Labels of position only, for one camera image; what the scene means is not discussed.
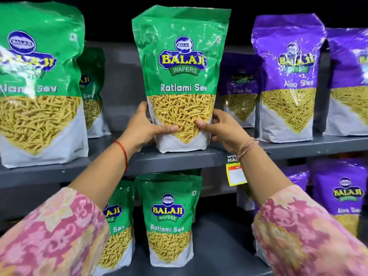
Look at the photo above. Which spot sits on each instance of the person's right hand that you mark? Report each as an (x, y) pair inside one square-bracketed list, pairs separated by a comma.
[(230, 132)]

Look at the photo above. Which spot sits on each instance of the purple snack packet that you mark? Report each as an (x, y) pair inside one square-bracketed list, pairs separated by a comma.
[(289, 71), (297, 176), (240, 83), (342, 192), (349, 83)]

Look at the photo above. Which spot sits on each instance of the person's left thumb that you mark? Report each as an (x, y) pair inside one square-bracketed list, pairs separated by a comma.
[(165, 129)]

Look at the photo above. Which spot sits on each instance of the person's right forearm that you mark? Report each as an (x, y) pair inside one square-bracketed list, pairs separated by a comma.
[(263, 175)]

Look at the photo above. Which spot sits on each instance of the pink floral right sleeve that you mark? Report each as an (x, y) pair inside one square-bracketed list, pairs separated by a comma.
[(307, 235)]

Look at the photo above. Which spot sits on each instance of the yellow price tag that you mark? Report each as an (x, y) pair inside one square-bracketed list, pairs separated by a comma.
[(235, 173)]

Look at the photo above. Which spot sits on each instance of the pink floral sleeve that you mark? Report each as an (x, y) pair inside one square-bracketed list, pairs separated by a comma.
[(307, 235), (49, 235)]

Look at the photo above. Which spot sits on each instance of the person's right thumb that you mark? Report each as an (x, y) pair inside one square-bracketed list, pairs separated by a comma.
[(204, 125)]

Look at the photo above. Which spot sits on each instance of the pink floral left sleeve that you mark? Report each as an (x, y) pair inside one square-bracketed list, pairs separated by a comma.
[(49, 235)]

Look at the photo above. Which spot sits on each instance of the person's left forearm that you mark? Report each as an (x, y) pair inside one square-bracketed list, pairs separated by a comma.
[(103, 172)]

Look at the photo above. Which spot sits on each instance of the person's left hand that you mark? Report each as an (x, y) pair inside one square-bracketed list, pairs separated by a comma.
[(138, 130)]

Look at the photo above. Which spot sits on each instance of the green snack packet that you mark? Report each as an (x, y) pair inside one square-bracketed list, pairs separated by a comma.
[(119, 227), (181, 68), (40, 83), (168, 215), (93, 91)]

